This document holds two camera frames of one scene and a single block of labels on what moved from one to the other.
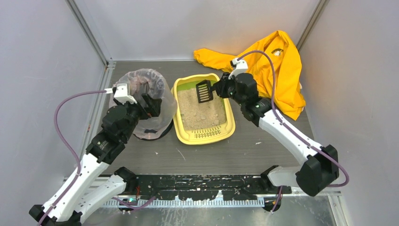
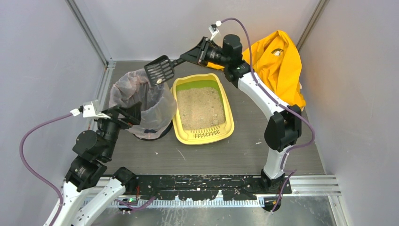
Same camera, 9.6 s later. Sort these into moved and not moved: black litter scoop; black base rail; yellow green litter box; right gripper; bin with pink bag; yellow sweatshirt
Moved: right gripper; black litter scoop
Not moved: black base rail; bin with pink bag; yellow green litter box; yellow sweatshirt
